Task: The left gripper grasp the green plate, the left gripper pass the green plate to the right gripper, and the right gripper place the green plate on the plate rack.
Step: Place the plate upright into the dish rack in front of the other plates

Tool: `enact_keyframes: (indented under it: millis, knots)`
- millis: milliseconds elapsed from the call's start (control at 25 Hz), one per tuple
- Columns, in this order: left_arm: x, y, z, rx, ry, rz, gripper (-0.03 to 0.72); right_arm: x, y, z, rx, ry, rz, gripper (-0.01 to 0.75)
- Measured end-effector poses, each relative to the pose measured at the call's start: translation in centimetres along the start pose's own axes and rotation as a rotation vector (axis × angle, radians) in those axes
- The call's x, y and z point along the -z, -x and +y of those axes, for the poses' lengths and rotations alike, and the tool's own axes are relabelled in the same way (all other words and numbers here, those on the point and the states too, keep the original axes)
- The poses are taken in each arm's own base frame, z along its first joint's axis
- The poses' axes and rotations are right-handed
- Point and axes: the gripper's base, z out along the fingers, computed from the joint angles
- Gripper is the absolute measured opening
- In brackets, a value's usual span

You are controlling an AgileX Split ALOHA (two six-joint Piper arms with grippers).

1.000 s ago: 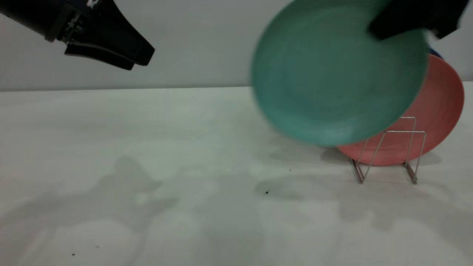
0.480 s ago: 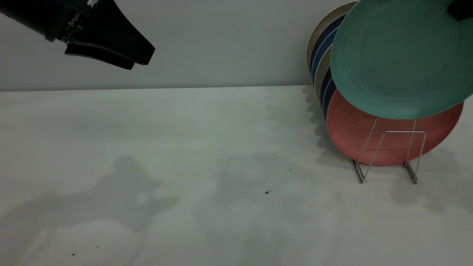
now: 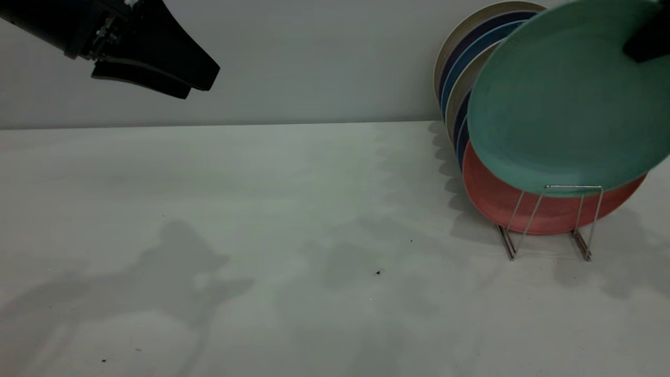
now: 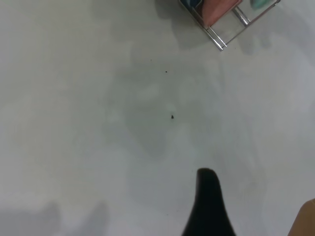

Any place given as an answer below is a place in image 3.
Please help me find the dark purple round plate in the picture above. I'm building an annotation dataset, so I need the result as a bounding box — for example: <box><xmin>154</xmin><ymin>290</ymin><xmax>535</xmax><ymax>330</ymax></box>
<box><xmin>453</xmin><ymin>92</ymin><xmax>472</xmax><ymax>147</ymax></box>

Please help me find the grey beige round plate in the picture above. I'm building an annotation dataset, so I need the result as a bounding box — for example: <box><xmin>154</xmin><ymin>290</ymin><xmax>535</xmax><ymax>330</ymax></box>
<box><xmin>445</xmin><ymin>42</ymin><xmax>500</xmax><ymax>142</ymax></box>

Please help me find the dark navy round plate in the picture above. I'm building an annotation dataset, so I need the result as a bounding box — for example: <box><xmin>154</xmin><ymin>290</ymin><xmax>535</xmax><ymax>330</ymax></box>
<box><xmin>439</xmin><ymin>10</ymin><xmax>537</xmax><ymax>105</ymax></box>

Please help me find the metal wire plate rack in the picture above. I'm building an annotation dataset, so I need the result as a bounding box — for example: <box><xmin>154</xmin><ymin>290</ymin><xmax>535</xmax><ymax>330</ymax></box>
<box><xmin>496</xmin><ymin>185</ymin><xmax>604</xmax><ymax>262</ymax></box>

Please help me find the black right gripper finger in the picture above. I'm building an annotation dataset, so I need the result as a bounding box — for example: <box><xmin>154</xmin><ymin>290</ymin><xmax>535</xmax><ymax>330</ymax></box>
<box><xmin>622</xmin><ymin>3</ymin><xmax>670</xmax><ymax>64</ymax></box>

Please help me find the green round plate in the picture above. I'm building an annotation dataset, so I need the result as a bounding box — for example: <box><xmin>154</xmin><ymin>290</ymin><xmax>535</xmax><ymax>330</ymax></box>
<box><xmin>467</xmin><ymin>0</ymin><xmax>670</xmax><ymax>198</ymax></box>

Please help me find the pink round plate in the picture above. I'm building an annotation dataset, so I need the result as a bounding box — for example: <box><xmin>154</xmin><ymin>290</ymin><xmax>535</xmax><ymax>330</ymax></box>
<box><xmin>462</xmin><ymin>140</ymin><xmax>647</xmax><ymax>236</ymax></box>

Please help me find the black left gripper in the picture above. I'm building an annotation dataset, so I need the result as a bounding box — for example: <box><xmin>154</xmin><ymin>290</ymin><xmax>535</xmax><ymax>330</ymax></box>
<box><xmin>0</xmin><ymin>0</ymin><xmax>220</xmax><ymax>100</ymax></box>

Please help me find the teal blue round plate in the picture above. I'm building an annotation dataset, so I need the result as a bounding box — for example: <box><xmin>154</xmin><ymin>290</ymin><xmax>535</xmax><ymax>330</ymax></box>
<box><xmin>441</xmin><ymin>21</ymin><xmax>524</xmax><ymax>124</ymax></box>

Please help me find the large beige round plate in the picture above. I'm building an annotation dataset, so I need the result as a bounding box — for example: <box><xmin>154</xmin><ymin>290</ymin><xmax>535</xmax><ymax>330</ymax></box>
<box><xmin>433</xmin><ymin>2</ymin><xmax>548</xmax><ymax>103</ymax></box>

